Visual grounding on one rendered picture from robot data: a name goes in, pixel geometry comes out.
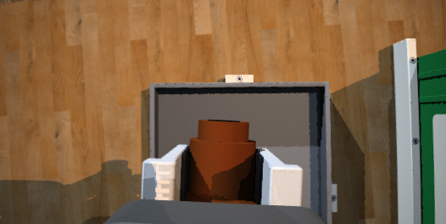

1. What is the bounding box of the green crate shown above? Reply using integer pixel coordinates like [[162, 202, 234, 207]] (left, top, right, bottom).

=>
[[416, 49, 446, 224]]

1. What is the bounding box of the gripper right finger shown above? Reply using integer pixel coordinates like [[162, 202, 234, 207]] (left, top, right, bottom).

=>
[[254, 148, 303, 206]]

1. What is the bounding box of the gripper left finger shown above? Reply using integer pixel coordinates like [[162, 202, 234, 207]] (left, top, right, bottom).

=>
[[141, 144, 190, 201]]

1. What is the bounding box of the grey rectangular tray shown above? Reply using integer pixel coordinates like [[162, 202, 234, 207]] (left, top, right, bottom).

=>
[[150, 81, 332, 224]]

